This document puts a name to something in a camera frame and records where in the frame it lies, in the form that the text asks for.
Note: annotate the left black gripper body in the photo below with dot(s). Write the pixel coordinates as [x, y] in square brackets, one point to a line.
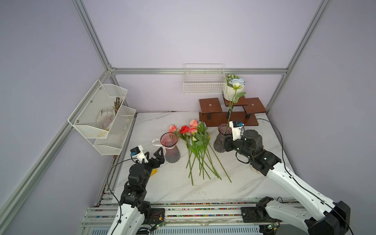
[151, 164]

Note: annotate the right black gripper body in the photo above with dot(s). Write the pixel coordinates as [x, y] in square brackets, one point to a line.
[237, 145]

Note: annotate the purple ribbed glass vase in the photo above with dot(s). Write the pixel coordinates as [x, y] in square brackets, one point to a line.
[224, 130]

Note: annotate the pink glass vase with ribbon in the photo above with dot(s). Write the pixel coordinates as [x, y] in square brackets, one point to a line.
[168, 142]

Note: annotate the white blue rose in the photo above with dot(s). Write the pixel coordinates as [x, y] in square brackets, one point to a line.
[231, 105]

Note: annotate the pink rose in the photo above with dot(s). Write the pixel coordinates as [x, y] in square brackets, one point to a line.
[173, 128]
[203, 166]

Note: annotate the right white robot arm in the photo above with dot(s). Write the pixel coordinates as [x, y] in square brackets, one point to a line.
[320, 215]

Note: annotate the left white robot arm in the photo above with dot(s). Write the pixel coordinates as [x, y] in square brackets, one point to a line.
[133, 210]

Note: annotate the yellow object on table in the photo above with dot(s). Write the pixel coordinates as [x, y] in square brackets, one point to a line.
[154, 171]

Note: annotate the brown wooden tiered stand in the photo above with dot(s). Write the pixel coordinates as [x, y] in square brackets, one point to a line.
[213, 115]

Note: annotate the white pot with green plant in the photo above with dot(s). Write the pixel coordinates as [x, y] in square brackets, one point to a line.
[235, 87]

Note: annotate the glass item in shelf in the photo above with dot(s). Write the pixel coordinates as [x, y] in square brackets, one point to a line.
[105, 118]

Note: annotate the white two-tier mesh shelf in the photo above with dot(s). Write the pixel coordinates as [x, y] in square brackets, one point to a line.
[83, 118]

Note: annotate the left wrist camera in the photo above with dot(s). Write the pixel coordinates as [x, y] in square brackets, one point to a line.
[138, 156]

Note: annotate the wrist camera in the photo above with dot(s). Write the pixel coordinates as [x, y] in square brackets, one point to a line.
[138, 156]
[236, 127]

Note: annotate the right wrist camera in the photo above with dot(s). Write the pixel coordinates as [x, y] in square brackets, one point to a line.
[236, 127]

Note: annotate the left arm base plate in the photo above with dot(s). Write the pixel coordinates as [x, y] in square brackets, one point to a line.
[155, 216]

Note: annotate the white wire wall basket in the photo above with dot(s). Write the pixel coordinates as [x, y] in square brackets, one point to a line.
[204, 79]

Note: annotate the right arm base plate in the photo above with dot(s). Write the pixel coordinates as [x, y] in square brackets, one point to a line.
[255, 215]

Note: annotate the aluminium frame rails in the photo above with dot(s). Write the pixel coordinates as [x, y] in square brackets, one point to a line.
[52, 52]

